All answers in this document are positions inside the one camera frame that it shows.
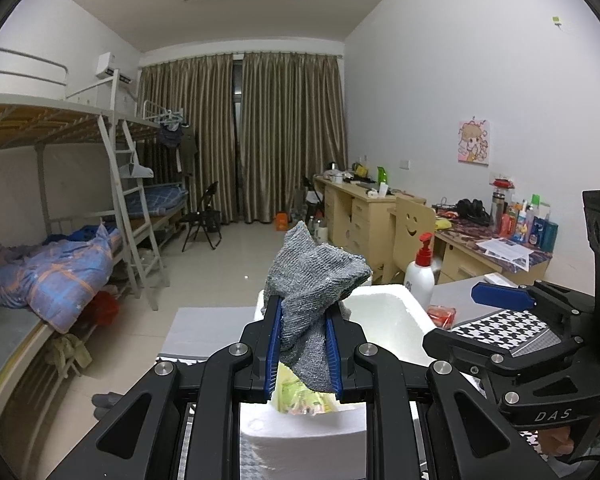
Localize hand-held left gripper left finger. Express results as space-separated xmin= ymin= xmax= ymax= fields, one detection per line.
xmin=45 ymin=296 xmax=285 ymax=480

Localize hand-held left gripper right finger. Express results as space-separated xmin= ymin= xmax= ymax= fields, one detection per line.
xmin=324 ymin=310 xmax=556 ymax=480

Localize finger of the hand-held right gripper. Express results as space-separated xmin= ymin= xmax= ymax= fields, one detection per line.
xmin=422 ymin=327 xmax=600 ymax=401
xmin=471 ymin=280 xmax=595 ymax=331

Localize green plastic tissue packet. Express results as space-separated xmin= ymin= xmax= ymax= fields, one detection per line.
xmin=275 ymin=364 xmax=341 ymax=416

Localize white foam box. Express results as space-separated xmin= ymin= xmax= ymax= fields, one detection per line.
xmin=240 ymin=284 xmax=438 ymax=480

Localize grey knitted cloth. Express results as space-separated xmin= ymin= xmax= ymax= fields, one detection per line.
xmin=265 ymin=221 xmax=373 ymax=395

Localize person's right hand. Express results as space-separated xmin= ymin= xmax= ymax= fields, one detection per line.
xmin=536 ymin=407 xmax=600 ymax=463

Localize white remote control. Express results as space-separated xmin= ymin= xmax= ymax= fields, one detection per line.
xmin=485 ymin=272 xmax=521 ymax=288

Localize houndstooth table cloth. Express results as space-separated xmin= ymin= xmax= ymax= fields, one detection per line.
xmin=155 ymin=309 xmax=566 ymax=480

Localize printed paper sheets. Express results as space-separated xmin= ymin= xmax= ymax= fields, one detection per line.
xmin=475 ymin=237 xmax=531 ymax=268

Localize red snack packet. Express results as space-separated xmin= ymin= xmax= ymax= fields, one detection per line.
xmin=426 ymin=305 xmax=458 ymax=330

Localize cluster of toiletry bottles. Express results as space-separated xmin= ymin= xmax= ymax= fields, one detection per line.
xmin=490 ymin=175 xmax=560 ymax=251

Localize white pump lotion bottle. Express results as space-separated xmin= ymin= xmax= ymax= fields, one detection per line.
xmin=404 ymin=232 xmax=436 ymax=310

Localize wooden smiley chair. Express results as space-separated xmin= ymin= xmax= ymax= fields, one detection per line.
xmin=382 ymin=195 xmax=437 ymax=283

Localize wooden desk with drawers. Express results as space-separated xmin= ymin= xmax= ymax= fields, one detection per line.
xmin=314 ymin=175 xmax=426 ymax=281

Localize black folding chair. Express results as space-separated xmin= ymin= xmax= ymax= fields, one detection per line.
xmin=180 ymin=181 xmax=223 ymax=252

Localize grey slipper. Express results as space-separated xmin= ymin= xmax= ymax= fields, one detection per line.
xmin=92 ymin=392 xmax=126 ymax=421

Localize red bag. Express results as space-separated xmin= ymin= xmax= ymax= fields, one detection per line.
xmin=87 ymin=292 xmax=121 ymax=331

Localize blue striped mattress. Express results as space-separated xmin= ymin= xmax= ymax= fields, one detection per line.
xmin=142 ymin=183 xmax=188 ymax=218

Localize beige cloth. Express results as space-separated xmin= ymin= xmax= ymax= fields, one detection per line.
xmin=47 ymin=332 xmax=93 ymax=376

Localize white bed ladder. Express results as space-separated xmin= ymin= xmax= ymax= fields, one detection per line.
xmin=97 ymin=112 xmax=168 ymax=311

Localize brown curtain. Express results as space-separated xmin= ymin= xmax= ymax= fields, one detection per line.
xmin=139 ymin=54 xmax=241 ymax=226
xmin=240 ymin=51 xmax=350 ymax=225

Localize hanging dark clothes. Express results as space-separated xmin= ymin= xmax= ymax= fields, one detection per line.
xmin=159 ymin=122 xmax=198 ymax=176

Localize blue plaid quilt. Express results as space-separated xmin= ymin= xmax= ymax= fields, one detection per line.
xmin=0 ymin=222 xmax=115 ymax=333

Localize white air conditioner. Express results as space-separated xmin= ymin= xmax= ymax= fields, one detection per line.
xmin=95 ymin=51 xmax=133 ymax=83

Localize white metal bunk bed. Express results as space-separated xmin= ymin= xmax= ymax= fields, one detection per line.
xmin=0 ymin=46 xmax=191 ymax=436

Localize cartoon wall poster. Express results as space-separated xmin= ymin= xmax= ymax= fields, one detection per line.
xmin=457 ymin=119 xmax=492 ymax=165

